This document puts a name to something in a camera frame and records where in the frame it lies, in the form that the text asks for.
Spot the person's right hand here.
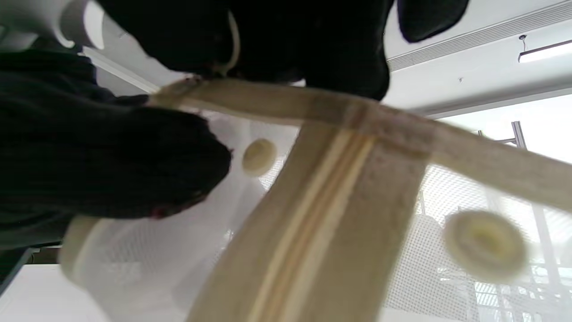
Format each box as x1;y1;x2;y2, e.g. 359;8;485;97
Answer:
96;0;470;101

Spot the person's left hand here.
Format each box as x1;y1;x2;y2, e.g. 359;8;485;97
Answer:
0;47;233;251

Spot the translucent white mesh pencil pouch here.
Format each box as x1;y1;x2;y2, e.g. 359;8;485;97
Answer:
58;76;572;322

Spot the grey left hand controller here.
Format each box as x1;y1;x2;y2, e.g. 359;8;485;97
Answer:
0;0;105;50

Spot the ceiling strip light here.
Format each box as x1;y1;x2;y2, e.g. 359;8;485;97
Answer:
518;35;572;63

